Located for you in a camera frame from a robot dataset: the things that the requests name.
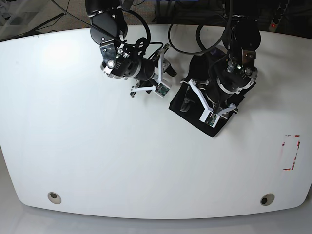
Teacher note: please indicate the red tape rectangle marker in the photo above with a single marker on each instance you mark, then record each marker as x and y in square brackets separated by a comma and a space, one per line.
[289, 151]

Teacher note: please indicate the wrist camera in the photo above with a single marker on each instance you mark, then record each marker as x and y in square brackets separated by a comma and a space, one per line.
[162, 90]
[212, 119]

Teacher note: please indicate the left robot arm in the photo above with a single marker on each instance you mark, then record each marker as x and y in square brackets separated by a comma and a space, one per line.
[241, 36]

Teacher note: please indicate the power strip with red light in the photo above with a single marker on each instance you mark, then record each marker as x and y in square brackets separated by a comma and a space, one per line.
[278, 15]

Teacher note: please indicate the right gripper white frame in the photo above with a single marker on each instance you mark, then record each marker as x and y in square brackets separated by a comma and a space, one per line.
[151, 75]

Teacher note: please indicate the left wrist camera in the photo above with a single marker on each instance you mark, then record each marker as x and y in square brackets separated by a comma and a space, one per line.
[212, 119]

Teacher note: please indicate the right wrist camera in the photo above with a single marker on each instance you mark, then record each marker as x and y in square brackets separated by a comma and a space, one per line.
[162, 90]

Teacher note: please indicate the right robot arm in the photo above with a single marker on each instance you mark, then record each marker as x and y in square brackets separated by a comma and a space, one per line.
[122, 60]

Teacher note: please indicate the left table grommet hole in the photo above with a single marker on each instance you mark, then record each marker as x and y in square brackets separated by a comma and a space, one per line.
[54, 198]

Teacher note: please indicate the table grommet hole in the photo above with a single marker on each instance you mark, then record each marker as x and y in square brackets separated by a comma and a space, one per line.
[267, 199]
[54, 198]

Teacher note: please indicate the black printed T-shirt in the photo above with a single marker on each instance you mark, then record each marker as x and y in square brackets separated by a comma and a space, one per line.
[225, 81]

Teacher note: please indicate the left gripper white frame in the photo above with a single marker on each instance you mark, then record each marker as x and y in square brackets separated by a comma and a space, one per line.
[208, 105]

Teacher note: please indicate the right table grommet hole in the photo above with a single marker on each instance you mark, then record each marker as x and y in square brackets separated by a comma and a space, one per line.
[267, 199]

